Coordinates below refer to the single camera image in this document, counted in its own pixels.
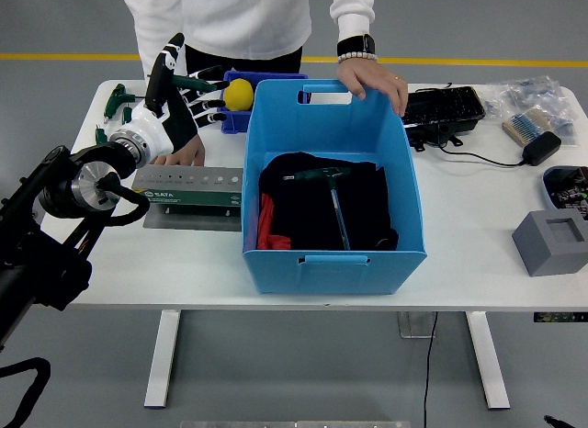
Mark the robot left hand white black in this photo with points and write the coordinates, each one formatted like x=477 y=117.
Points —
x=151 y=129

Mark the person's right hand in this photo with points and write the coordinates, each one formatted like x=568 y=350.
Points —
x=188 y=154

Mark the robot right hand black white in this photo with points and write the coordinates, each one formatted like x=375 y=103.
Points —
x=553 y=422

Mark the person's left hand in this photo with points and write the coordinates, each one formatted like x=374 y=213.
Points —
x=374 y=76

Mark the green grey metal wrench stand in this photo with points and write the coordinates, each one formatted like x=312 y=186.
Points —
x=193 y=198

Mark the large light blue plastic box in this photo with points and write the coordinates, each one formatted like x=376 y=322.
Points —
x=340 y=274

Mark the person's left forearm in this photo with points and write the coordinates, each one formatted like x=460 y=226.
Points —
x=353 y=19

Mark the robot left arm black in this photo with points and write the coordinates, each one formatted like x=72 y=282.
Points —
x=46 y=262

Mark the black electronic box with tabs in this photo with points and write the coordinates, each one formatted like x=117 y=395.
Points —
x=445 y=109

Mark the black smartwatch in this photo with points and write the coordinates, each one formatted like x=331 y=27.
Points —
x=356 y=44

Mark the small dark blue bin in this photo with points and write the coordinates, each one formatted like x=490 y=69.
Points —
x=234 y=122

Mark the yellow ball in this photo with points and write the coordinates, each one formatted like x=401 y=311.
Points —
x=239 y=95

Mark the white table leg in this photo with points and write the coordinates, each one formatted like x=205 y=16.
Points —
x=487 y=359
x=161 y=359

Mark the red cloth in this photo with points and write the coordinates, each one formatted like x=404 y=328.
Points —
x=266 y=223

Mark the black table control panel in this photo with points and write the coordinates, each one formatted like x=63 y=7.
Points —
x=560 y=317

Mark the black cloth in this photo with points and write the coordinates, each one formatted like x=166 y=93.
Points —
x=303 y=212

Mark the person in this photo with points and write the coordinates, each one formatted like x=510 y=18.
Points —
x=239 y=14

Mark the clear plastic bag of resistors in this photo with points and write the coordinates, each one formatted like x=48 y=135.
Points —
x=528 y=95

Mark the tan blue resistor strip bundle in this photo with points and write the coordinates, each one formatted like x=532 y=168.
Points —
x=523 y=125

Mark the grey block with square recess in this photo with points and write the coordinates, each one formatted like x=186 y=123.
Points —
x=551 y=258

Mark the grey metal floor plate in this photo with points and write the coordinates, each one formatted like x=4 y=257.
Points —
x=413 y=327

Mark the black power adapter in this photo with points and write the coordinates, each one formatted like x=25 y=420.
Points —
x=542 y=148

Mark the light blue parts tray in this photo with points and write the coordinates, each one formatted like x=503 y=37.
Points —
x=546 y=184

